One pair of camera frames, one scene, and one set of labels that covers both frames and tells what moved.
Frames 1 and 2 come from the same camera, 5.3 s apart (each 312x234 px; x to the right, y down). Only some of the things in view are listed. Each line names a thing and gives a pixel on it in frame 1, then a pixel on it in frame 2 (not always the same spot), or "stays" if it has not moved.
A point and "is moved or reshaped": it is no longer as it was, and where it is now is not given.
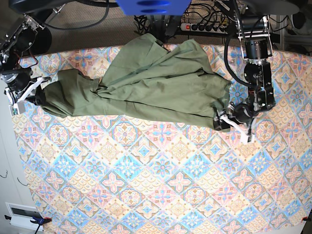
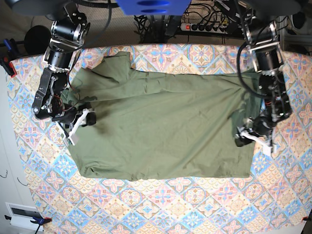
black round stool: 42,42 stays
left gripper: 17,81 -> 69,112
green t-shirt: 144,80 is moved or reshaped
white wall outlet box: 21,215 stays
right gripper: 241,111 -> 262,125
